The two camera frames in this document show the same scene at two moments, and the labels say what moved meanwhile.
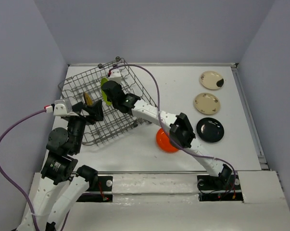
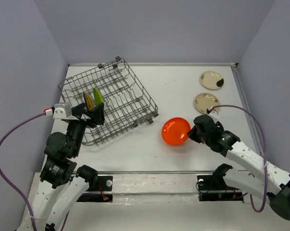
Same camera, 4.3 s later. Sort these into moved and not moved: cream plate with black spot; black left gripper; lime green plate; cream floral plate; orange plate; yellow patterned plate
Moved: lime green plate; orange plate
Not moved: yellow patterned plate; cream plate with black spot; cream floral plate; black left gripper
